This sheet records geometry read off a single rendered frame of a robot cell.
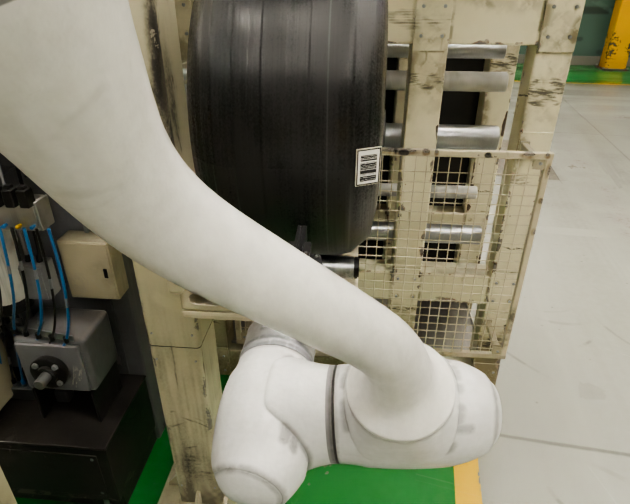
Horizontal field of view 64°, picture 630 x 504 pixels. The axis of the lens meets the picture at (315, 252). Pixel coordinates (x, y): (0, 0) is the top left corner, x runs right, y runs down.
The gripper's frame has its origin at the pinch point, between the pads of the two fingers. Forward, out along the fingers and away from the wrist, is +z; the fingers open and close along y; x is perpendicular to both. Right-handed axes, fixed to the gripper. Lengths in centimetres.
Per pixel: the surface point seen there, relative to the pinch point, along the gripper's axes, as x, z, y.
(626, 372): 113, 80, -120
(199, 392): 57, 13, 29
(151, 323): 36, 16, 38
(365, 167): -12.5, 3.0, -9.8
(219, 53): -27.7, 6.7, 11.5
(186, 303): 21.6, 7.7, 24.8
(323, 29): -30.6, 8.7, -3.1
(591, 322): 118, 113, -119
